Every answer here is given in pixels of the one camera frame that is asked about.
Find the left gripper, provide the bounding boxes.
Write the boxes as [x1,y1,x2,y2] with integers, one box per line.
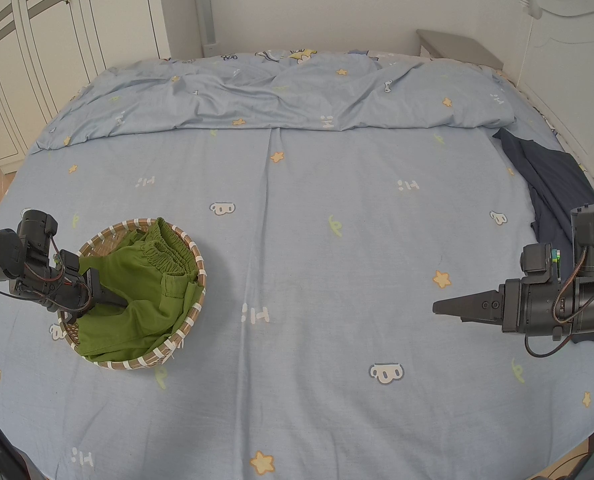
[51,269,102,325]

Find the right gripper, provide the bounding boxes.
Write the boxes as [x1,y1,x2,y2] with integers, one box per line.
[432,276,579,340]

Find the green shorts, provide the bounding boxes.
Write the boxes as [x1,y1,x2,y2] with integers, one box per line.
[76,216,204,365]

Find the round woven basket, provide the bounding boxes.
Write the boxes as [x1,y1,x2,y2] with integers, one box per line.
[56,217,209,372]

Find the dark blue garment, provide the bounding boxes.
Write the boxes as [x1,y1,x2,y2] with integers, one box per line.
[492,127,594,352]

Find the white wardrobe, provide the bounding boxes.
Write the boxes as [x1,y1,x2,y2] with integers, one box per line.
[0,0,173,175]

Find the grey bedside table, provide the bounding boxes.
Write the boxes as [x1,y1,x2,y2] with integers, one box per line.
[415,29,506,72]

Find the pale blue quilt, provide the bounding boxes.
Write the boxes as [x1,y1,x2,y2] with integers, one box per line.
[31,47,519,155]

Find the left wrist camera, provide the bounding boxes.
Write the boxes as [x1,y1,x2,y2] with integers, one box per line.
[58,249,82,282]

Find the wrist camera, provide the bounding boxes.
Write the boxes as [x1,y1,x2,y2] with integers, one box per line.
[520,241,563,284]
[58,249,82,282]

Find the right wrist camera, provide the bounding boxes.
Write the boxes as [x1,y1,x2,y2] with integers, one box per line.
[520,241,563,284]

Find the grey wall duct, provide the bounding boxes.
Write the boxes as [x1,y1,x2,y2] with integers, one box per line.
[192,0,219,59]

